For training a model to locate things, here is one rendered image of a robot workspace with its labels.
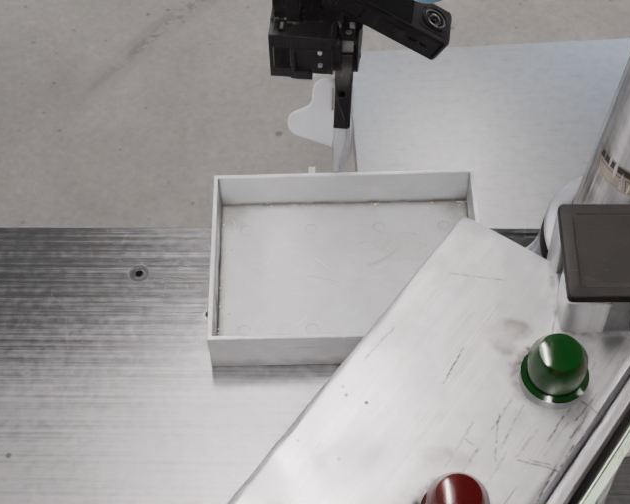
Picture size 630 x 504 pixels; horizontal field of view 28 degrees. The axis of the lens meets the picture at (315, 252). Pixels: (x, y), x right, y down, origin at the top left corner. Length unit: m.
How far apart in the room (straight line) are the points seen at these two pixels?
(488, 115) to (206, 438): 0.50
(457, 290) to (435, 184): 0.82
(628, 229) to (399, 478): 0.13
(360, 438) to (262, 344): 0.73
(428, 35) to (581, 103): 0.37
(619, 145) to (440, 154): 0.60
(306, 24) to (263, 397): 0.36
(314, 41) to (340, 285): 0.27
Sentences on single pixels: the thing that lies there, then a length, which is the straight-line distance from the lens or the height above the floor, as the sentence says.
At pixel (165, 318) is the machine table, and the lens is 1.28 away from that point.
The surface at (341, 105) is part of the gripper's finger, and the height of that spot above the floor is 1.04.
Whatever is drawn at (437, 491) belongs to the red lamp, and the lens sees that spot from 0.44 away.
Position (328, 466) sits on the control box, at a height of 1.47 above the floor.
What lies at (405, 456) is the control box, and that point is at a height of 1.48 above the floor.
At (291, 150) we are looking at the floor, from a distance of 2.48.
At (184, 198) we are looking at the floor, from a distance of 2.42.
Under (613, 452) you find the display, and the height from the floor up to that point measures 1.45.
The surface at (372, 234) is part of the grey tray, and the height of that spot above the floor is 0.83.
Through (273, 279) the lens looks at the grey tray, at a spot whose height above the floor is 0.83.
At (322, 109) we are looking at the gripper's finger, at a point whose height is 1.02.
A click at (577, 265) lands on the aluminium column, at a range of 0.49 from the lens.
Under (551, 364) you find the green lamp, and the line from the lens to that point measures 0.47.
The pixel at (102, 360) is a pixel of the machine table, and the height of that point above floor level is 0.83.
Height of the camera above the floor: 1.90
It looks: 55 degrees down
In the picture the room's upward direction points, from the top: 2 degrees counter-clockwise
